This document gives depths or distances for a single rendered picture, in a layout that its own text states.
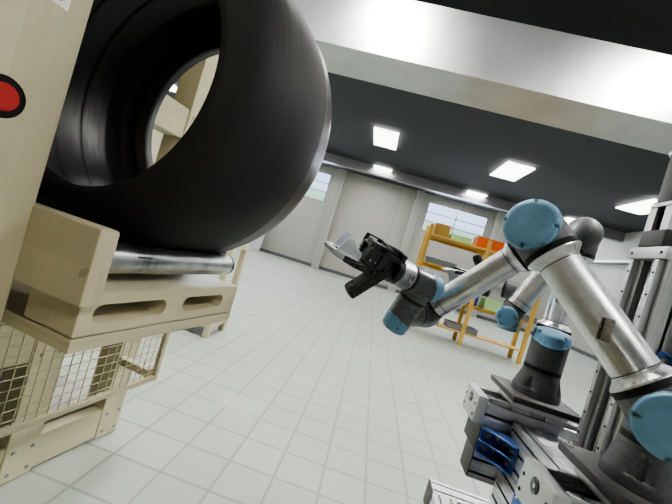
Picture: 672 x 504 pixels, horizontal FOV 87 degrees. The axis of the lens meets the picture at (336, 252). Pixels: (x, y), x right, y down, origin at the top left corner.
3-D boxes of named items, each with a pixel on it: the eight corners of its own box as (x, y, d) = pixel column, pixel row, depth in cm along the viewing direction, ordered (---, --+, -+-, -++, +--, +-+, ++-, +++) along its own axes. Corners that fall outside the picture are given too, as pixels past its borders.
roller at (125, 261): (88, 271, 45) (87, 236, 45) (60, 275, 46) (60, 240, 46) (236, 273, 78) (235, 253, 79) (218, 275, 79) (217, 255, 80)
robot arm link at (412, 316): (413, 337, 103) (434, 307, 101) (394, 338, 95) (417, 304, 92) (394, 320, 108) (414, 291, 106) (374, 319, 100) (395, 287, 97)
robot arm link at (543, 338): (522, 361, 120) (534, 323, 120) (524, 357, 131) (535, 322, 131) (563, 377, 114) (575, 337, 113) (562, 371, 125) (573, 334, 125)
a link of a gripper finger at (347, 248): (334, 226, 83) (366, 242, 87) (322, 247, 84) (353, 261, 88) (338, 231, 80) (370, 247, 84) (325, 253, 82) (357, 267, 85)
